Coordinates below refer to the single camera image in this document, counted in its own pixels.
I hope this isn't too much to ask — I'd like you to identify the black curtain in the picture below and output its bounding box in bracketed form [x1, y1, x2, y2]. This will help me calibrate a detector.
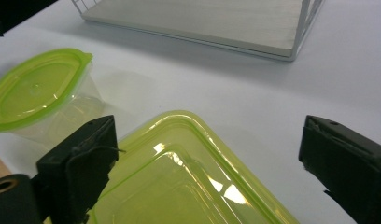
[0, 0, 59, 41]

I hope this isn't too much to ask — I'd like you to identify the white wire shelf rack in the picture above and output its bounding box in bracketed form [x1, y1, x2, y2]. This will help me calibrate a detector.
[71, 0, 325, 63]

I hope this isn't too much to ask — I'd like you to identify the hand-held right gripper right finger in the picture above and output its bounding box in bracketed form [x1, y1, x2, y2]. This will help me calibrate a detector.
[298, 115, 381, 224]

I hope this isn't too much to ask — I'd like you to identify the round container with green lid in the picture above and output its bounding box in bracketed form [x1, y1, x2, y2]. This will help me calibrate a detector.
[0, 47, 106, 150]

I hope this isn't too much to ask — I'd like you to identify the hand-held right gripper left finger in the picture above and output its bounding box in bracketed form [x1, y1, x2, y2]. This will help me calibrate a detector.
[35, 115, 120, 224]

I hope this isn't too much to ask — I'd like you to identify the rectangular container with green lid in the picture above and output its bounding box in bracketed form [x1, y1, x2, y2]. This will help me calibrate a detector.
[43, 110, 300, 224]

